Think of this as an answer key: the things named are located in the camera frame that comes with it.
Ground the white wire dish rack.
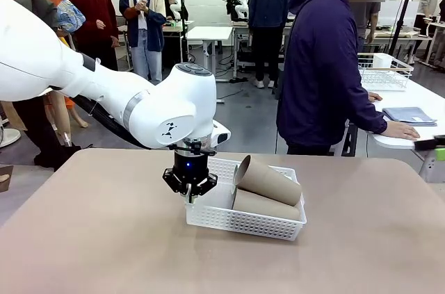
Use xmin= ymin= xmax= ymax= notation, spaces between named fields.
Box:
xmin=357 ymin=52 xmax=414 ymax=92

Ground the person in purple hoodie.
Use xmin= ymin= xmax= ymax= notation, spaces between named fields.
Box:
xmin=276 ymin=0 xmax=401 ymax=156

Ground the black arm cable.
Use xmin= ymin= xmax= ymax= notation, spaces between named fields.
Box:
xmin=71 ymin=94 xmax=152 ymax=151

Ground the black tripod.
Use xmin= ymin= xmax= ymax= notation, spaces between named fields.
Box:
xmin=387 ymin=0 xmax=417 ymax=58

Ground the person in dark blue jacket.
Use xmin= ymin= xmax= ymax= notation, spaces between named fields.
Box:
xmin=248 ymin=0 xmax=291 ymax=89

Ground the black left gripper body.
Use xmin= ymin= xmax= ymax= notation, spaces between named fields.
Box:
xmin=172 ymin=149 xmax=211 ymax=187

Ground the person in red sweater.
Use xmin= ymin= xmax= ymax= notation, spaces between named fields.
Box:
xmin=59 ymin=0 xmax=120 ymax=72

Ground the person in navy cardigan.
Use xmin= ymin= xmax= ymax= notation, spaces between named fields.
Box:
xmin=119 ymin=0 xmax=168 ymax=83

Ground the person's right forearm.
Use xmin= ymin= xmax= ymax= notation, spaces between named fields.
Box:
xmin=347 ymin=99 xmax=389 ymax=136

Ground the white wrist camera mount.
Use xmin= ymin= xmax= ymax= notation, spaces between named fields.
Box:
xmin=211 ymin=120 xmax=232 ymax=146

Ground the person's right hand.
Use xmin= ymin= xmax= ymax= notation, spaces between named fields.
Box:
xmin=386 ymin=122 xmax=421 ymax=141

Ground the white side table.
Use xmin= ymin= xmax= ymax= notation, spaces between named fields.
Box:
xmin=357 ymin=74 xmax=445 ymax=183

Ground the white box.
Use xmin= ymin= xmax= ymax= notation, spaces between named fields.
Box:
xmin=372 ymin=53 xmax=394 ymax=70

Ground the white fan base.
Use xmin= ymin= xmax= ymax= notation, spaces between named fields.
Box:
xmin=0 ymin=126 xmax=22 ymax=149

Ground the white desk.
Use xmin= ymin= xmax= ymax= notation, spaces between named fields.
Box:
xmin=186 ymin=25 xmax=234 ymax=65

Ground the white perforated plastic basket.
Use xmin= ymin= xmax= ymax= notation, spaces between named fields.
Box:
xmin=185 ymin=156 xmax=308 ymax=242

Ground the folded blue cloth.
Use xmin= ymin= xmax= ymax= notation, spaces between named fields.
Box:
xmin=382 ymin=106 xmax=438 ymax=127

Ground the cardboard tube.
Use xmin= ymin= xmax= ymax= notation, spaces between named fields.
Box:
xmin=233 ymin=154 xmax=302 ymax=207
xmin=232 ymin=189 xmax=302 ymax=221

